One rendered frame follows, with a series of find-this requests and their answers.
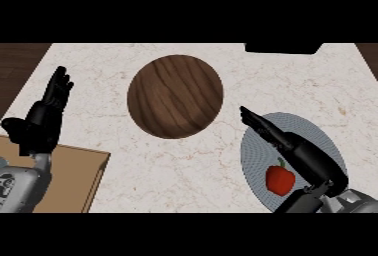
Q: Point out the grey round placemat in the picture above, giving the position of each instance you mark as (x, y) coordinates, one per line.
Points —
(260, 156)

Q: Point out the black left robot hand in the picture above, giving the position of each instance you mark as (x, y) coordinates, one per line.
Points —
(44, 116)

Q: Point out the brown wooden bowl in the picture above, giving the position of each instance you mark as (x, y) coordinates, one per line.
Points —
(174, 96)

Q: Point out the black appliance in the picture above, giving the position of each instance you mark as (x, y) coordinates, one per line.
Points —
(282, 47)

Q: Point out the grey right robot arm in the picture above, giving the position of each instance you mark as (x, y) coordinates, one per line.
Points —
(326, 201)

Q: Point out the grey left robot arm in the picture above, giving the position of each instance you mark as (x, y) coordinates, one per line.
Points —
(22, 186)

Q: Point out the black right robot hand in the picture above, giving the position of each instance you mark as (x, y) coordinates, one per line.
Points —
(304, 156)

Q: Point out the tan wooden cutting board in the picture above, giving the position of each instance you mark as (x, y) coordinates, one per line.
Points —
(74, 180)

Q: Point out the red bell pepper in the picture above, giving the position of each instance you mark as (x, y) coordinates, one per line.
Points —
(279, 179)

